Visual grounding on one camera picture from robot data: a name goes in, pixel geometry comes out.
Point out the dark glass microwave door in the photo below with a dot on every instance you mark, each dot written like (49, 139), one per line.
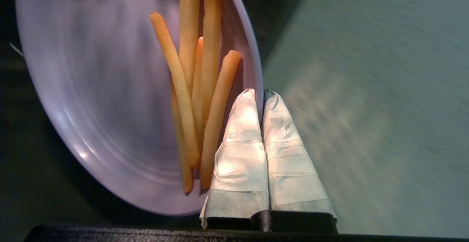
(22, 183)

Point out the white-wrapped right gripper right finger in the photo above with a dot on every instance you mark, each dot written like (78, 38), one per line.
(289, 161)

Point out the purple plate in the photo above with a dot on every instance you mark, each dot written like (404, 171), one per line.
(91, 88)

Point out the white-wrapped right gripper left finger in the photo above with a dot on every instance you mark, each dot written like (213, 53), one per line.
(242, 161)

